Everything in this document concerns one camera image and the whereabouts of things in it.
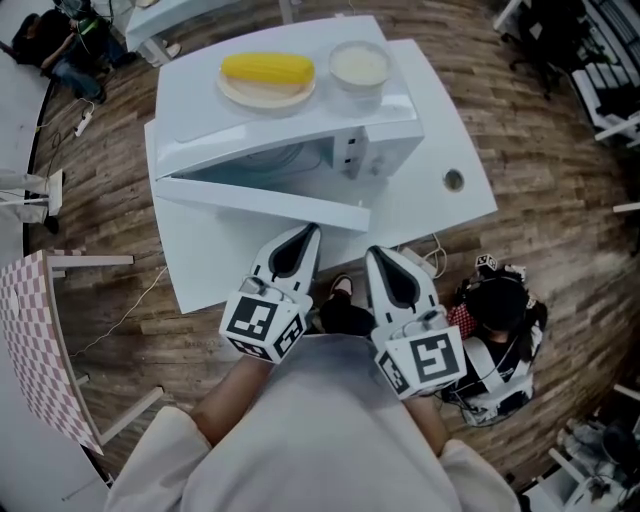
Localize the black office chair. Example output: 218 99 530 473
508 0 586 99

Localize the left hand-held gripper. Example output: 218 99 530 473
218 223 323 365

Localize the person's white shirt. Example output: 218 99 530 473
103 332 521 512

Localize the person's black trouser leg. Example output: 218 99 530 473
318 288 377 337

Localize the white desk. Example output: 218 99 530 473
569 49 640 147

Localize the round beige plate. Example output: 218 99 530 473
215 69 318 112

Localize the white dustpan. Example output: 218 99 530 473
46 168 65 217

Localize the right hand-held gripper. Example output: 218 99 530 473
363 246 469 401

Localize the yellow corn cob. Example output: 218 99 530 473
220 52 316 86

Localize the white microwave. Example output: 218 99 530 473
152 14 426 181

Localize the person's right forearm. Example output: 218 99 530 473
402 393 451 456

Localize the person's shoe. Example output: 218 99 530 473
329 272 354 301

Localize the white bowl of rice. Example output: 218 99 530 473
328 40 392 94

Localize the pink checkered table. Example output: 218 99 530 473
0 249 165 457

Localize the person's left forearm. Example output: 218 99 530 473
191 349 277 449

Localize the white table with cable hole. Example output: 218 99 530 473
144 39 499 316

